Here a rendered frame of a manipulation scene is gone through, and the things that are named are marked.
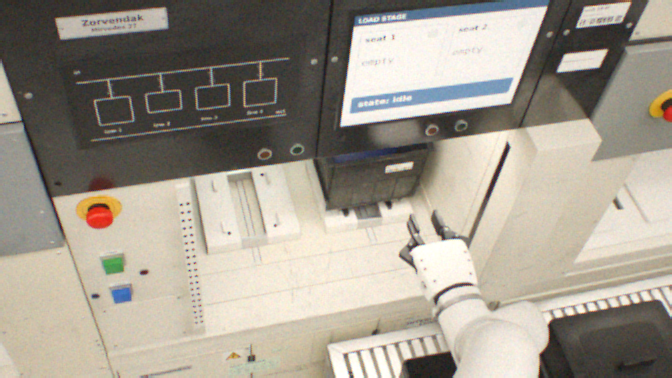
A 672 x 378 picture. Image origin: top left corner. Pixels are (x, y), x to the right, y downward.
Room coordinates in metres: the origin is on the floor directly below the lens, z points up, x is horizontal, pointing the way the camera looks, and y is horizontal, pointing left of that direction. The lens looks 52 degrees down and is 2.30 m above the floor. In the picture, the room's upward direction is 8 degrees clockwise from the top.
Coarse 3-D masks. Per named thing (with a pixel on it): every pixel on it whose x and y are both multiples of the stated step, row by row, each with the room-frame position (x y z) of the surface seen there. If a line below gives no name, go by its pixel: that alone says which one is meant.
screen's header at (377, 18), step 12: (516, 0) 0.85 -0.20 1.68; (528, 0) 0.86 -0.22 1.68; (540, 0) 0.87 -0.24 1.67; (396, 12) 0.79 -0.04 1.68; (408, 12) 0.80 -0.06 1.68; (420, 12) 0.80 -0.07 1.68; (432, 12) 0.81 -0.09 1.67; (444, 12) 0.82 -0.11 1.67; (456, 12) 0.82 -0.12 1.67; (468, 12) 0.83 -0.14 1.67; (480, 12) 0.84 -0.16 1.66; (360, 24) 0.77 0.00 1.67; (372, 24) 0.78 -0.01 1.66
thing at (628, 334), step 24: (600, 312) 0.89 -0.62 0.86; (624, 312) 0.90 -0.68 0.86; (648, 312) 0.91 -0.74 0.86; (552, 336) 0.82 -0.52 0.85; (576, 336) 0.82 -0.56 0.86; (600, 336) 0.83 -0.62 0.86; (624, 336) 0.83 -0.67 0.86; (648, 336) 0.84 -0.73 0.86; (552, 360) 0.78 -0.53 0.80; (576, 360) 0.76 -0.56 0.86; (600, 360) 0.77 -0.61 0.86; (624, 360) 0.77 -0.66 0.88; (648, 360) 0.77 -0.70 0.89
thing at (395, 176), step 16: (416, 144) 1.11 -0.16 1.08; (432, 144) 1.08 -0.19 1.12; (320, 160) 1.07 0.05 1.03; (352, 160) 1.01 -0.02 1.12; (368, 160) 1.02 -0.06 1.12; (384, 160) 1.03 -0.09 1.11; (400, 160) 1.04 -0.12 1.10; (416, 160) 1.06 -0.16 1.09; (320, 176) 1.05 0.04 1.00; (336, 176) 0.99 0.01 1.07; (352, 176) 1.01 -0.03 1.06; (368, 176) 1.02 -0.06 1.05; (384, 176) 1.04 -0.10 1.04; (400, 176) 1.05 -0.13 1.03; (416, 176) 1.07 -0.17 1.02; (336, 192) 1.00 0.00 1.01; (352, 192) 1.01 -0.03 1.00; (368, 192) 1.03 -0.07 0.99; (384, 192) 1.05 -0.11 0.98; (400, 192) 1.06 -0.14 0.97; (336, 208) 1.01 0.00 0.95
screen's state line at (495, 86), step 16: (496, 80) 0.86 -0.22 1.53; (512, 80) 0.87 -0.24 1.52; (368, 96) 0.78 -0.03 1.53; (384, 96) 0.79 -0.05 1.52; (400, 96) 0.80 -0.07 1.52; (416, 96) 0.81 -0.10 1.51; (432, 96) 0.82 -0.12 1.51; (448, 96) 0.83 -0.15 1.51; (464, 96) 0.84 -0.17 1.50; (352, 112) 0.78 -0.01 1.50
